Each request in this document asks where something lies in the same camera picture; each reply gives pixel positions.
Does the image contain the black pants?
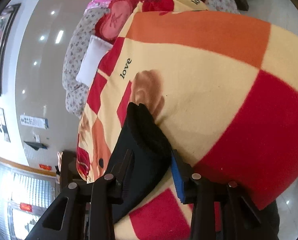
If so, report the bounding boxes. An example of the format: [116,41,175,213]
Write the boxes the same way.
[106,102,173,224]

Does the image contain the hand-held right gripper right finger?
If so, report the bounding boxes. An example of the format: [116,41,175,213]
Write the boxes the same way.
[171,149,280,240]

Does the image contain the window with wooden frame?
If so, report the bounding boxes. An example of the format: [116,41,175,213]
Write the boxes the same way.
[0,151,58,235]

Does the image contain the white wall calendar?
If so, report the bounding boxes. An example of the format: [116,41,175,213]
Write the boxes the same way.
[20,114,46,130]

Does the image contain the dark wall-mounted holder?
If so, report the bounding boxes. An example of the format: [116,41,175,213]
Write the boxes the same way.
[24,141,49,151]

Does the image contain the red heart-shaped cushion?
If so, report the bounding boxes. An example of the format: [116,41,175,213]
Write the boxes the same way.
[95,0,139,42]

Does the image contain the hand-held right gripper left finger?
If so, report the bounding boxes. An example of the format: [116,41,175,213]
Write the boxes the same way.
[24,149,136,240]

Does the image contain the white pillow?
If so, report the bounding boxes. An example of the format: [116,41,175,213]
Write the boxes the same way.
[76,35,113,84]

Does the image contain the dark wooden cabinet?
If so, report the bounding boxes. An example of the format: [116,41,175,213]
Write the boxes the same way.
[56,150,78,183]

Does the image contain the red orange cream printed blanket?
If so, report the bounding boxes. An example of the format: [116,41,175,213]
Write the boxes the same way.
[75,0,298,240]

